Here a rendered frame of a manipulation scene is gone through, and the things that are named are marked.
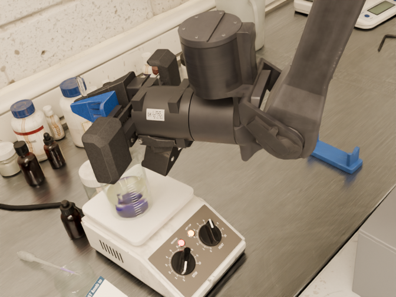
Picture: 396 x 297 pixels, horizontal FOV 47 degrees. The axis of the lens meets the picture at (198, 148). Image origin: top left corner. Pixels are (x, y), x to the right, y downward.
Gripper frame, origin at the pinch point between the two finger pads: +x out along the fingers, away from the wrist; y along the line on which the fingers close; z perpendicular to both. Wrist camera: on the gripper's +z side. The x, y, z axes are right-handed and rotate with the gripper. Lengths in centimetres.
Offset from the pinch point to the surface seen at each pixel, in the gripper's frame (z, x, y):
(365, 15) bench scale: 23, -26, 82
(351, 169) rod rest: 24.9, -27.1, 22.9
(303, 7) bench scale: 24, -9, 89
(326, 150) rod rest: 24.9, -22.6, 27.2
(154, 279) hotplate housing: 21.5, -5.0, -6.6
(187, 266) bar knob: 19.8, -9.4, -5.0
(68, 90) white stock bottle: 12.6, 23.7, 23.0
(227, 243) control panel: 22.2, -12.4, 1.6
